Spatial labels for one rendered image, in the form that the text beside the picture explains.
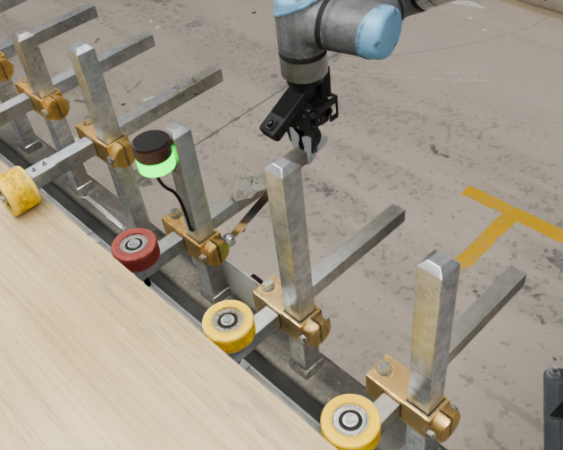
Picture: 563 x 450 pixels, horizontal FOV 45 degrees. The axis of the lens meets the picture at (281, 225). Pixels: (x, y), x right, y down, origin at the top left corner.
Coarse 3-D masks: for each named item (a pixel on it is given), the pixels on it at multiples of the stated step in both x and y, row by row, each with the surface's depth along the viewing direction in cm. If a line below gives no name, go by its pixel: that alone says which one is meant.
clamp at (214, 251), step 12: (168, 216) 128; (168, 228) 127; (180, 228) 125; (192, 240) 123; (204, 240) 122; (216, 240) 122; (192, 252) 125; (204, 252) 122; (216, 252) 122; (228, 252) 124; (204, 264) 124; (216, 264) 124
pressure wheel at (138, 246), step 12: (120, 240) 119; (132, 240) 118; (144, 240) 119; (156, 240) 119; (120, 252) 117; (132, 252) 117; (144, 252) 116; (156, 252) 119; (132, 264) 116; (144, 264) 117
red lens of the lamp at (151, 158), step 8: (168, 136) 106; (168, 144) 104; (136, 152) 104; (152, 152) 103; (160, 152) 104; (168, 152) 105; (136, 160) 106; (144, 160) 104; (152, 160) 104; (160, 160) 104
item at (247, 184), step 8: (240, 176) 134; (248, 176) 134; (256, 176) 132; (240, 184) 132; (248, 184) 132; (256, 184) 132; (264, 184) 133; (232, 192) 132; (240, 192) 131; (248, 192) 130
